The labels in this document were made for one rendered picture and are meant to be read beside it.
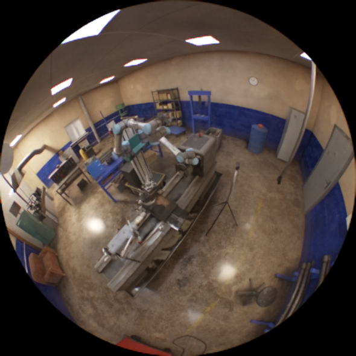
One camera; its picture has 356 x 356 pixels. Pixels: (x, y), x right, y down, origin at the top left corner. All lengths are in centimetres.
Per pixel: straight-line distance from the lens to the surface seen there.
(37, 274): 431
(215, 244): 244
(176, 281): 241
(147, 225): 190
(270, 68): 458
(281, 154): 469
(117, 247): 150
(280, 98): 461
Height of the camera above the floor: 237
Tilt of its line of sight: 46 degrees down
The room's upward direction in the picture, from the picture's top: 12 degrees counter-clockwise
